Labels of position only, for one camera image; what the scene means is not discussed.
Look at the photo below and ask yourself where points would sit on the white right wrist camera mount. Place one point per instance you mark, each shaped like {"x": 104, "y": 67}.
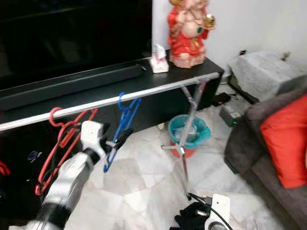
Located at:
{"x": 220, "y": 208}

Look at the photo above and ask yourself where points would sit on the blue plastic hanger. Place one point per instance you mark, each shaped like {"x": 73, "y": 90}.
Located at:
{"x": 127, "y": 117}

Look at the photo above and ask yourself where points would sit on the red hanger with green hook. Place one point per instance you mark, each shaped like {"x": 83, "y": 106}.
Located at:
{"x": 5, "y": 168}

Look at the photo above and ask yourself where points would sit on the dark grey sofa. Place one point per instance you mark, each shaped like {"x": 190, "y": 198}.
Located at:
{"x": 244, "y": 148}

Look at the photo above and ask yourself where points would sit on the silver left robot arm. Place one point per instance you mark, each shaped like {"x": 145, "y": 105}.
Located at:
{"x": 67, "y": 184}

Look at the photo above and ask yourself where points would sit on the black t-shirt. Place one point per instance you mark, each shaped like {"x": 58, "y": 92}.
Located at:
{"x": 24, "y": 191}

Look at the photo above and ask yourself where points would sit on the black box with green light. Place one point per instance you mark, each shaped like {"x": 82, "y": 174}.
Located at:
{"x": 230, "y": 115}

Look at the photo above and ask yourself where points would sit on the silver clothes rack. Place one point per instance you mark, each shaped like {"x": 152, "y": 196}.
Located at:
{"x": 29, "y": 121}

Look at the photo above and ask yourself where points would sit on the black TV console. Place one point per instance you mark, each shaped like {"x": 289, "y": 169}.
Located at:
{"x": 172, "y": 79}

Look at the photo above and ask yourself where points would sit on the red bin with teal bag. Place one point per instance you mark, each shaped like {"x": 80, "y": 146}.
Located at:
{"x": 201, "y": 134}

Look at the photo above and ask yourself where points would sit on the red cushion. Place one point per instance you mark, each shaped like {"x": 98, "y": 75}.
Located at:
{"x": 288, "y": 143}

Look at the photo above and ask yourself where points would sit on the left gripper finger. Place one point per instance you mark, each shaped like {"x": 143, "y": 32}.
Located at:
{"x": 123, "y": 136}

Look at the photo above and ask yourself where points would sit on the black television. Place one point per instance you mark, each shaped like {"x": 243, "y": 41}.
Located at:
{"x": 72, "y": 33}

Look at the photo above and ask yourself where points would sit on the grey cloth-covered box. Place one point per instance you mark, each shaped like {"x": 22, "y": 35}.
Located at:
{"x": 264, "y": 72}

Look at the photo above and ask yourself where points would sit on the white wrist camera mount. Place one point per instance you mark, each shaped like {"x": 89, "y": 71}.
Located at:
{"x": 92, "y": 134}
{"x": 220, "y": 208}

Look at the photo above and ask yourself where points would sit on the white tissue box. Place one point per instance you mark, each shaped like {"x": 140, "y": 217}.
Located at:
{"x": 159, "y": 64}

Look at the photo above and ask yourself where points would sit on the black soundbar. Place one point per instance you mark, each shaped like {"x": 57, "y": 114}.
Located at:
{"x": 76, "y": 86}

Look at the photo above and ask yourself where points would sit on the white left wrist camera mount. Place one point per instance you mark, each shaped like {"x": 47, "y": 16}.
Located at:
{"x": 92, "y": 134}

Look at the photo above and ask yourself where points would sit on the red laughing Buddha statue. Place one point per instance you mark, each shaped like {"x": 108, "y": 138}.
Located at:
{"x": 187, "y": 43}

